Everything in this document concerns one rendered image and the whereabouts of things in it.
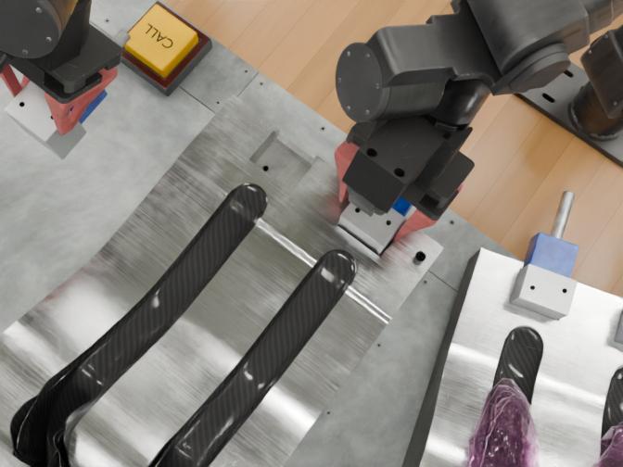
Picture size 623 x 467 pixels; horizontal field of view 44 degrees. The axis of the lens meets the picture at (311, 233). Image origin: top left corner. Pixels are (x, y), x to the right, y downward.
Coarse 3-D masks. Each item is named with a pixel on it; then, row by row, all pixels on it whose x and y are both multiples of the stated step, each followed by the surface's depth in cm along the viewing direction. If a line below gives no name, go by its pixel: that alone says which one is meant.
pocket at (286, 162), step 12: (276, 132) 76; (264, 144) 76; (276, 144) 78; (288, 144) 77; (252, 156) 75; (264, 156) 78; (276, 156) 78; (288, 156) 78; (300, 156) 77; (264, 168) 78; (276, 168) 78; (288, 168) 78; (300, 168) 78; (276, 180) 77; (288, 180) 77
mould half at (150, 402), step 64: (256, 128) 76; (192, 192) 74; (320, 192) 74; (128, 256) 73; (256, 256) 73; (320, 256) 73; (384, 256) 73; (64, 320) 68; (192, 320) 71; (256, 320) 72; (384, 320) 72; (0, 384) 64; (128, 384) 66; (192, 384) 68; (320, 384) 70; (0, 448) 70; (128, 448) 64; (256, 448) 67
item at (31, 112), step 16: (16, 96) 69; (32, 96) 69; (96, 96) 71; (16, 112) 68; (32, 112) 68; (48, 112) 68; (32, 128) 68; (48, 128) 68; (80, 128) 72; (48, 144) 69; (64, 144) 71
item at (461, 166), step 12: (360, 132) 65; (360, 144) 64; (456, 156) 67; (456, 168) 66; (468, 168) 66; (444, 180) 64; (456, 180) 65; (432, 192) 63; (444, 192) 63; (444, 204) 64
